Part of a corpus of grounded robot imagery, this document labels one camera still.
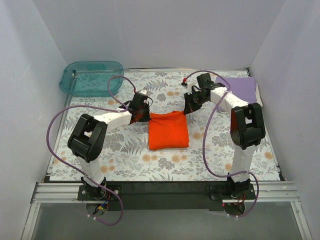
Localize orange t-shirt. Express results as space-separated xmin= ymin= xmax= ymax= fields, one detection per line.
xmin=148 ymin=111 xmax=189 ymax=151

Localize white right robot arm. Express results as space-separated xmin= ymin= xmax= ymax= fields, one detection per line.
xmin=181 ymin=70 xmax=266 ymax=199

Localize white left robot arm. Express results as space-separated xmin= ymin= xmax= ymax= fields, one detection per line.
xmin=67 ymin=90 xmax=150 ymax=200

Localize floral table mat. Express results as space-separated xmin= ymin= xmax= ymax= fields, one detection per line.
xmin=46 ymin=69 xmax=280 ymax=182

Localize purple folded t-shirt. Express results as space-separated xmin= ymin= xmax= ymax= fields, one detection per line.
xmin=225 ymin=77 xmax=262 ymax=104

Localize white folded t-shirt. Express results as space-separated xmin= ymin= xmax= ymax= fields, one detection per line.
xmin=255 ymin=84 xmax=263 ymax=107

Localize teal plastic bin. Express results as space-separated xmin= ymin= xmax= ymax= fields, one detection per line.
xmin=59 ymin=61 xmax=124 ymax=98

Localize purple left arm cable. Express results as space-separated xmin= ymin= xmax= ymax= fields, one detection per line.
xmin=46 ymin=75 xmax=137 ymax=226

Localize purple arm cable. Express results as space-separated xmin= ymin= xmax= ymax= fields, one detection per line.
xmin=181 ymin=69 xmax=259 ymax=219
xmin=46 ymin=75 xmax=137 ymax=226

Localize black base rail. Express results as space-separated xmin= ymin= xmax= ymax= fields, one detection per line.
xmin=77 ymin=181 xmax=256 ymax=211

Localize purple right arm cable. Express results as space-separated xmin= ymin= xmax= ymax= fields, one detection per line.
xmin=181 ymin=69 xmax=259 ymax=219

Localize aluminium table frame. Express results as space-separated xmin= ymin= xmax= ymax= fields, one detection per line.
xmin=22 ymin=181 xmax=312 ymax=240

